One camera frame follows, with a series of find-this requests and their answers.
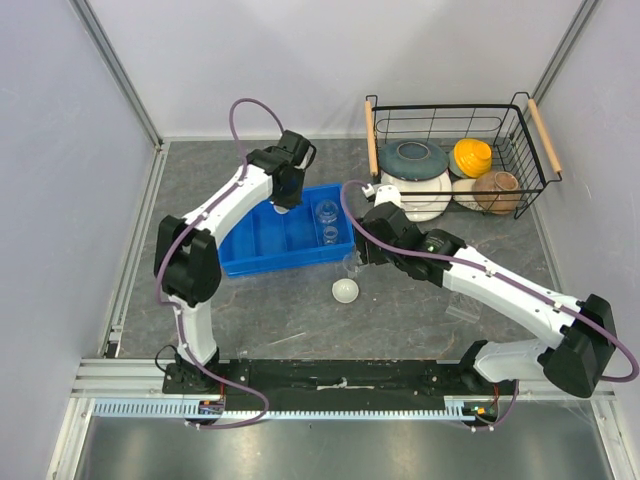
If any small white crucible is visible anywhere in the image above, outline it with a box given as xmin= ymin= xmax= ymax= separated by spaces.
xmin=273 ymin=204 xmax=290 ymax=215

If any small glass beaker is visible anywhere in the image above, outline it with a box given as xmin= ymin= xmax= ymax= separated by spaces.
xmin=342 ymin=252 xmax=366 ymax=280

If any small glass bottle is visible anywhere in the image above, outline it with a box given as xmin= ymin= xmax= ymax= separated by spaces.
xmin=323 ymin=225 xmax=340 ymax=245

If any round glass flask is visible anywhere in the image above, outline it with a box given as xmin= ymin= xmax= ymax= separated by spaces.
xmin=315 ymin=199 xmax=340 ymax=225

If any blue plastic divided bin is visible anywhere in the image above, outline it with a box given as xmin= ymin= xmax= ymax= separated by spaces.
xmin=219 ymin=183 xmax=354 ymax=278

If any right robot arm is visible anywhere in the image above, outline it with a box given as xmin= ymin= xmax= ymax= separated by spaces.
xmin=357 ymin=202 xmax=615 ymax=398

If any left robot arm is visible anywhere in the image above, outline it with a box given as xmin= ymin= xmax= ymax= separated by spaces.
xmin=154 ymin=130 xmax=317 ymax=393

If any white ceramic plate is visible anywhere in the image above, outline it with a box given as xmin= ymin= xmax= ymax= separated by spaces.
xmin=381 ymin=171 xmax=452 ymax=223

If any dark teal ceramic bowl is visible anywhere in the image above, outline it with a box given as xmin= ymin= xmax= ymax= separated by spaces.
xmin=378 ymin=139 xmax=449 ymax=181

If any speckled white bowl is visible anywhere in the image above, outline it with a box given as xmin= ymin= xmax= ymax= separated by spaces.
xmin=452 ymin=178 xmax=486 ymax=212

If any yellow ribbed bowl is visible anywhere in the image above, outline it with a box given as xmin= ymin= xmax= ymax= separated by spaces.
xmin=449 ymin=138 xmax=493 ymax=178

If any clear acrylic tube rack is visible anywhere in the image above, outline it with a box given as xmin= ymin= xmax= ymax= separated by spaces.
xmin=445 ymin=292 xmax=483 ymax=323

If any brown clay cup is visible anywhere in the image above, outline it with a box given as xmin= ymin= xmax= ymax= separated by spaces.
xmin=472 ymin=170 xmax=522 ymax=215

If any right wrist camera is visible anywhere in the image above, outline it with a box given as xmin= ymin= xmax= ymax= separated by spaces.
xmin=361 ymin=184 xmax=402 ymax=208

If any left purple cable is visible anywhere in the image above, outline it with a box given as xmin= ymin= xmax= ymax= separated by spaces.
xmin=153 ymin=97 xmax=286 ymax=431

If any black wire basket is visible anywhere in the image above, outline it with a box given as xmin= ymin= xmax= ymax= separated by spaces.
xmin=364 ymin=91 xmax=563 ymax=221

